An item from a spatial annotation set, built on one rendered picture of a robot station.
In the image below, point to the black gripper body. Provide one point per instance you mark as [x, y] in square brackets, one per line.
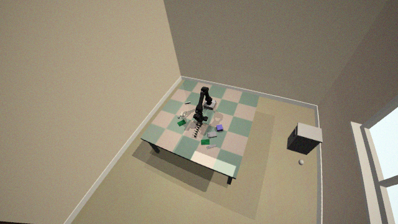
[204, 117]

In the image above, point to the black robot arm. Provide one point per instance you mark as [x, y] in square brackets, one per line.
[199, 108]

